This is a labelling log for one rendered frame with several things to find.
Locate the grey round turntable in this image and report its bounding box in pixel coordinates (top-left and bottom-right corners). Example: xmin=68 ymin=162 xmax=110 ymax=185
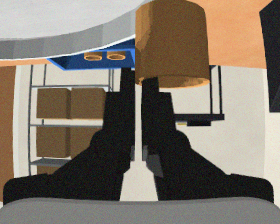
xmin=0 ymin=0 xmax=153 ymax=60

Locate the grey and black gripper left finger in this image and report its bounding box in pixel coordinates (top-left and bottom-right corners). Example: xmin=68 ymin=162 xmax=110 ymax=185
xmin=3 ymin=67 xmax=135 ymax=206

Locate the bronze bushing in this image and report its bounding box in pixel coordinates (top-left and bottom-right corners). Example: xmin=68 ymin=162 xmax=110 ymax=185
xmin=84 ymin=52 xmax=102 ymax=60
xmin=107 ymin=51 xmax=125 ymax=60
xmin=135 ymin=0 xmax=210 ymax=89

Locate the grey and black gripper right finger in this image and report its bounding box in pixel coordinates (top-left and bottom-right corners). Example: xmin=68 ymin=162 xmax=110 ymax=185
xmin=141 ymin=77 xmax=274 ymax=203

